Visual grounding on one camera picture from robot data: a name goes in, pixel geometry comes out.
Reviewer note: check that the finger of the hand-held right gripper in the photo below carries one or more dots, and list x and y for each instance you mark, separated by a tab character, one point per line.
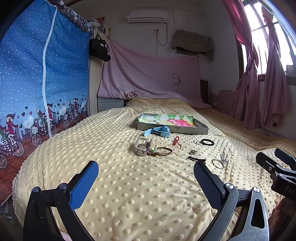
266	162
285	156

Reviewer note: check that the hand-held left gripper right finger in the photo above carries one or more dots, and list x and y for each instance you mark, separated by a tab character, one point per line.
207	183

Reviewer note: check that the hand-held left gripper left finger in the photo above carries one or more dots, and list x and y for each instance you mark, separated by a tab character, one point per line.
84	183

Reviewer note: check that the grey metal tray box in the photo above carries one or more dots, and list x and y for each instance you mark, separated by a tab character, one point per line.
161	130

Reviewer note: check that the silver bangle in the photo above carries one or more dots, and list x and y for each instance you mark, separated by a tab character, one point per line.
214	164

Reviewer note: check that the black hair pin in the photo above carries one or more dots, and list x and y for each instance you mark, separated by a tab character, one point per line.
193	158

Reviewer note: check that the thin silver rings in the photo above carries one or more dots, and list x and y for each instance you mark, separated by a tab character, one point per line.
196	141

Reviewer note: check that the yellow dotted blanket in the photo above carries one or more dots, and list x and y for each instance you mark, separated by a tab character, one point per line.
138	197

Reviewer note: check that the light blue wrist watch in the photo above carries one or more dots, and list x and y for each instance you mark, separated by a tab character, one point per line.
161	131

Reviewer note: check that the colourful drawn paper sheet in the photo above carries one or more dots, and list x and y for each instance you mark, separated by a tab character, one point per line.
171	121

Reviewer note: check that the pink curtain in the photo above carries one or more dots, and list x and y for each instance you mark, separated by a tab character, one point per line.
276	76
247	92

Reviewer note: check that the grey bed headboard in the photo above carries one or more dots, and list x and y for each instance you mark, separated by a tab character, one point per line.
111	103

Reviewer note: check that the dark brown board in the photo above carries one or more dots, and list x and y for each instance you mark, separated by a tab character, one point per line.
204	91

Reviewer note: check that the light wooden panel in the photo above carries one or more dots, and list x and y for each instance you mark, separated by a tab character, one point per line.
95	81

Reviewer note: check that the pink hanging sheet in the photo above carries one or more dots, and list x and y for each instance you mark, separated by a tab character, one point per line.
148	74

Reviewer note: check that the blue printed wardrobe cover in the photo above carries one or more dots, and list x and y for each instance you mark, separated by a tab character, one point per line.
27	69

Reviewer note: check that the black tote bag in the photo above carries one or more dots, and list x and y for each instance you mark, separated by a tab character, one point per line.
99	49

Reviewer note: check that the window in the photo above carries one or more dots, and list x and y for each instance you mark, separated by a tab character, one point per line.
256	20

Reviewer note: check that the olive green cloth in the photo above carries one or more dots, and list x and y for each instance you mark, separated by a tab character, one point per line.
192	40

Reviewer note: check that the pale cloth bundle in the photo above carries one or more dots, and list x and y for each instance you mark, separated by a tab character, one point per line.
96	24

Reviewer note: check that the white air conditioner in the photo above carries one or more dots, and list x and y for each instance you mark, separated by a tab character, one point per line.
146	15

